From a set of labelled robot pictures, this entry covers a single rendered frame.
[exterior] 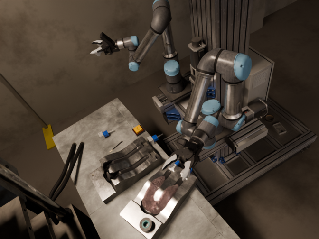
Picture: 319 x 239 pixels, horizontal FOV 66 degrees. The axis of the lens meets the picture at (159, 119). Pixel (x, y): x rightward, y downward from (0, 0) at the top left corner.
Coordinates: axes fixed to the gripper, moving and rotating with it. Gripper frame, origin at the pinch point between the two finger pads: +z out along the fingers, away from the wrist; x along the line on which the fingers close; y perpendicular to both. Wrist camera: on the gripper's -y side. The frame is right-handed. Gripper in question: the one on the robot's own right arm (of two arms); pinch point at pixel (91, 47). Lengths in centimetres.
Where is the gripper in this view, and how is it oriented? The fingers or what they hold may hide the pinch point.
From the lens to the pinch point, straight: 198.2
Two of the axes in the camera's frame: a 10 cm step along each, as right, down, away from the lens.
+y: 1.9, 5.0, 8.4
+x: -0.6, -8.5, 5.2
